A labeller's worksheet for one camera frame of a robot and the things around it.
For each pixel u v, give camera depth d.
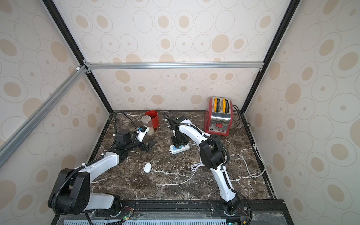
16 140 0.53
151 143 0.79
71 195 0.42
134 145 0.75
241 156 0.94
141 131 0.74
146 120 0.95
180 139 0.81
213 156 0.56
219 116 0.94
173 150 0.94
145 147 0.79
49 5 0.67
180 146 0.86
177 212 0.73
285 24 0.73
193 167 0.87
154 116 1.02
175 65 0.93
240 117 1.16
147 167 0.88
